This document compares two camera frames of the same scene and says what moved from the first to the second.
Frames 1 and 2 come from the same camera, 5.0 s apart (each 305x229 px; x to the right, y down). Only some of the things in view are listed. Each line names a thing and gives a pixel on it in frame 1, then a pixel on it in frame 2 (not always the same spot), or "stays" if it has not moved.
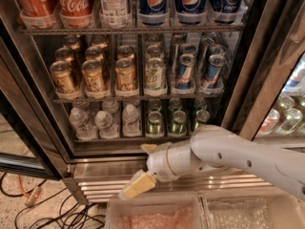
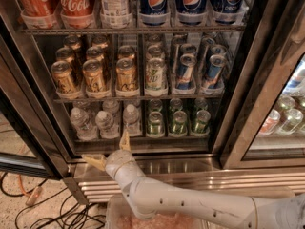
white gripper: x=157 y=161 → x=116 y=162
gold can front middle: x=91 y=75 stays
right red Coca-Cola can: x=77 y=4 stays
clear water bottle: x=132 y=126 stays
